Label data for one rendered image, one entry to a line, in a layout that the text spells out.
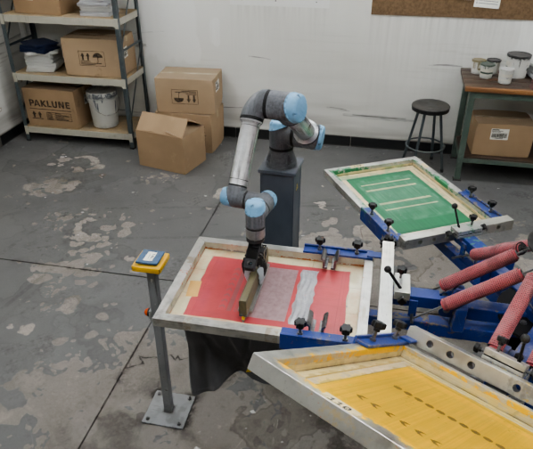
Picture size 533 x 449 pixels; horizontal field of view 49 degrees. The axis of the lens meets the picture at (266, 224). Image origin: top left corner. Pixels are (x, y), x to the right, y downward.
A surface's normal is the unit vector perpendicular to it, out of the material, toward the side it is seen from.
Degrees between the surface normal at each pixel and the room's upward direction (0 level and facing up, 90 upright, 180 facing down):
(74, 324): 0
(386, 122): 90
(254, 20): 90
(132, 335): 0
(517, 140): 89
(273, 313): 0
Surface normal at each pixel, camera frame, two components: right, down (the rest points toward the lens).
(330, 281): 0.00, -0.86
